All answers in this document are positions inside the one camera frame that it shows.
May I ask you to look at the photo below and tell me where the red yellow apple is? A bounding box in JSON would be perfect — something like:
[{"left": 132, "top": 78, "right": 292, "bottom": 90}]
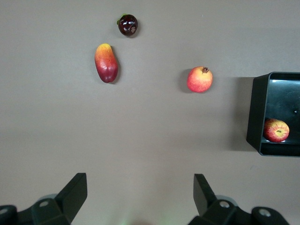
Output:
[{"left": 262, "top": 118, "right": 290, "bottom": 143}]

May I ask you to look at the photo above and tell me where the red yellow pomegranate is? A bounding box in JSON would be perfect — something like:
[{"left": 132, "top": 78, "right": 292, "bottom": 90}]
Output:
[{"left": 186, "top": 66, "right": 214, "bottom": 94}]

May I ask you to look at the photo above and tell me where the brown table mat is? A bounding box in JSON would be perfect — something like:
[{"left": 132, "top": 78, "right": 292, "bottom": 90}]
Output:
[{"left": 0, "top": 0, "right": 300, "bottom": 225}]

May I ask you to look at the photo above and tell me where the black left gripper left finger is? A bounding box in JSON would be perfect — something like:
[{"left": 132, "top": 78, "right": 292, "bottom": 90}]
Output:
[{"left": 0, "top": 172, "right": 88, "bottom": 225}]

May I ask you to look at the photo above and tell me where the black plastic box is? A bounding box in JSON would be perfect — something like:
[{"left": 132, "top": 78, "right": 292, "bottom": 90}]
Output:
[{"left": 246, "top": 71, "right": 300, "bottom": 157}]

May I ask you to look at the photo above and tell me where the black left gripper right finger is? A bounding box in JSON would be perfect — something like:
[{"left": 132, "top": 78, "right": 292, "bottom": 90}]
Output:
[{"left": 187, "top": 173, "right": 291, "bottom": 225}]

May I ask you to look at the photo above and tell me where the red yellow mango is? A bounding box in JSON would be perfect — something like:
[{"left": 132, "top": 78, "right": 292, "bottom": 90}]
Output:
[{"left": 94, "top": 43, "right": 119, "bottom": 84}]

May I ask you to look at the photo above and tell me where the dark purple mangosteen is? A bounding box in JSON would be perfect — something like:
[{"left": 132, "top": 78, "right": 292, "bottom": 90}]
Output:
[{"left": 116, "top": 13, "right": 139, "bottom": 38}]

